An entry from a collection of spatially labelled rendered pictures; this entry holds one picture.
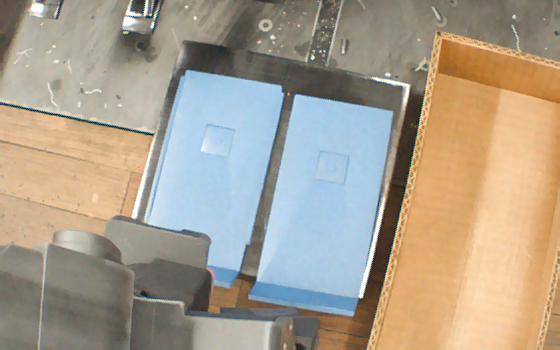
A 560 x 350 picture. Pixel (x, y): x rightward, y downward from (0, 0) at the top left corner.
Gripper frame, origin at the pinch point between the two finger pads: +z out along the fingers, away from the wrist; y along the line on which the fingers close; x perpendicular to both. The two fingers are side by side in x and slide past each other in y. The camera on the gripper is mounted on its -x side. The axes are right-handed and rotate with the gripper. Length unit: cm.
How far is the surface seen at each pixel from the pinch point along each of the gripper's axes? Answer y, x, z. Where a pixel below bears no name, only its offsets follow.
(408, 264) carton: 2.0, -15.0, 4.7
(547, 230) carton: 5.7, -25.1, 6.7
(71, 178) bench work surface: 3.0, 10.3, 6.2
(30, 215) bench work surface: -0.1, 13.0, 4.5
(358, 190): 6.4, -10.5, 5.1
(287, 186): 5.8, -5.7, 4.8
